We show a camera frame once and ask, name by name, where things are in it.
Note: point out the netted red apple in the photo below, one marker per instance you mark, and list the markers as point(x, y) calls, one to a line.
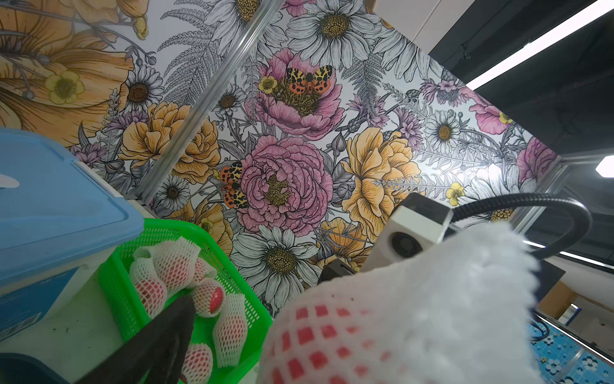
point(457, 313)

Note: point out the bright green perforated basket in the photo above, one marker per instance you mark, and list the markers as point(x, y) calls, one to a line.
point(131, 293)

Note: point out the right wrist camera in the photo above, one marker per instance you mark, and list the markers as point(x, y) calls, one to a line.
point(416, 225)

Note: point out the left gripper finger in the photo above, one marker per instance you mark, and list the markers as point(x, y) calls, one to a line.
point(154, 355)

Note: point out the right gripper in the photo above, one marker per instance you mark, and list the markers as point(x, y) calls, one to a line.
point(335, 269)

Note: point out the dark teal plastic tray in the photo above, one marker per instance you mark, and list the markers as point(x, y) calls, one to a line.
point(23, 369)

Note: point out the netted apple in basket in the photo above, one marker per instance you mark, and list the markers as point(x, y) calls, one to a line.
point(231, 330)
point(177, 264)
point(151, 290)
point(208, 298)

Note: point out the blue lidded storage box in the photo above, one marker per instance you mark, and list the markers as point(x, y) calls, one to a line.
point(59, 222)

